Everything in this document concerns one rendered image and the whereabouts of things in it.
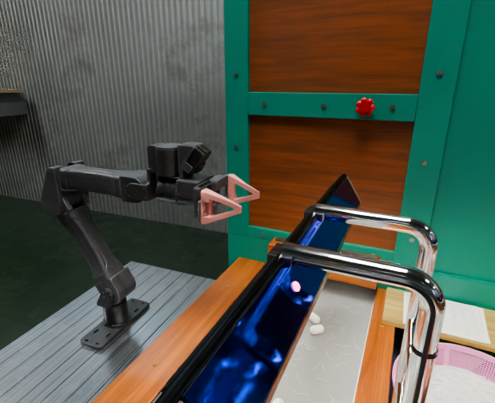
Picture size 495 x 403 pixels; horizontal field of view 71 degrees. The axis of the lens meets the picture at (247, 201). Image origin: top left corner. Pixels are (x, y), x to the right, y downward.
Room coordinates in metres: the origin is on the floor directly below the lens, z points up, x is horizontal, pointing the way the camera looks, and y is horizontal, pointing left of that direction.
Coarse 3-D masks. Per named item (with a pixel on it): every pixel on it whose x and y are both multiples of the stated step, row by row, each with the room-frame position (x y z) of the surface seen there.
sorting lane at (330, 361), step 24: (336, 288) 0.86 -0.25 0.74; (312, 312) 0.75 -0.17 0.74; (336, 312) 0.75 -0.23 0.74; (360, 312) 0.75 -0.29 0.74; (312, 336) 0.66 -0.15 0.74; (336, 336) 0.66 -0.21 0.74; (360, 336) 0.66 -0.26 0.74; (312, 360) 0.59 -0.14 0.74; (336, 360) 0.59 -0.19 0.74; (360, 360) 0.59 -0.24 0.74; (288, 384) 0.53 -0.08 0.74; (312, 384) 0.53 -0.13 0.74; (336, 384) 0.53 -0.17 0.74
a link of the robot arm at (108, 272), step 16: (64, 192) 0.81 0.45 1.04; (80, 192) 0.85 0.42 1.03; (64, 208) 0.80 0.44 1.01; (80, 208) 0.82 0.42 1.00; (64, 224) 0.80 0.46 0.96; (80, 224) 0.80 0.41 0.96; (80, 240) 0.79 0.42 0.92; (96, 240) 0.80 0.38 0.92; (96, 256) 0.78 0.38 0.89; (112, 256) 0.81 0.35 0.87; (96, 272) 0.77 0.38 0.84; (112, 272) 0.78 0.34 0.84; (128, 272) 0.81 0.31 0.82; (112, 288) 0.75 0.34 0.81; (128, 288) 0.78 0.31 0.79; (112, 304) 0.76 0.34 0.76
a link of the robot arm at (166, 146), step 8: (160, 144) 0.73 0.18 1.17; (168, 144) 0.73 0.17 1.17; (176, 144) 0.73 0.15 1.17; (152, 152) 0.71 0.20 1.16; (160, 152) 0.69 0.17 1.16; (168, 152) 0.69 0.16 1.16; (176, 152) 0.70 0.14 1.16; (152, 160) 0.72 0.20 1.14; (160, 160) 0.70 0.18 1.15; (168, 160) 0.69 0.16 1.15; (176, 160) 0.70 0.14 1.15; (152, 168) 0.72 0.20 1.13; (160, 168) 0.70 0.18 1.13; (168, 168) 0.69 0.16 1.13; (176, 168) 0.70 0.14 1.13; (152, 176) 0.72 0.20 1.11; (128, 184) 0.71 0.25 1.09; (136, 184) 0.71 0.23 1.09; (152, 184) 0.72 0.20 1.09; (128, 192) 0.72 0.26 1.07; (136, 192) 0.71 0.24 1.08; (144, 192) 0.70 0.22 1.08; (152, 192) 0.71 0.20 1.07; (144, 200) 0.70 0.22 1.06
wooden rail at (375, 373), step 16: (384, 304) 0.75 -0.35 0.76; (368, 336) 0.63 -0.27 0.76; (384, 336) 0.63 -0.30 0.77; (368, 352) 0.58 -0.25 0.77; (384, 352) 0.58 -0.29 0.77; (368, 368) 0.54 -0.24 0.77; (384, 368) 0.54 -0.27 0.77; (368, 384) 0.50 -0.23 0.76; (384, 384) 0.50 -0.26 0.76; (368, 400) 0.47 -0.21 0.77; (384, 400) 0.47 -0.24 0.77
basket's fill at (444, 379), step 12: (444, 372) 0.56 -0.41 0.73; (456, 372) 0.56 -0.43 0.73; (468, 372) 0.57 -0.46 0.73; (432, 384) 0.54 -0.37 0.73; (444, 384) 0.53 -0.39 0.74; (456, 384) 0.53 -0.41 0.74; (468, 384) 0.54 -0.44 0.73; (480, 384) 0.54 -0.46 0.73; (492, 384) 0.53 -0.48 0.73; (432, 396) 0.51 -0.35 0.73; (444, 396) 0.50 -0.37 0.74; (456, 396) 0.50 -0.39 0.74; (468, 396) 0.50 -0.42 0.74; (480, 396) 0.50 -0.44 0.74; (492, 396) 0.50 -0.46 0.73
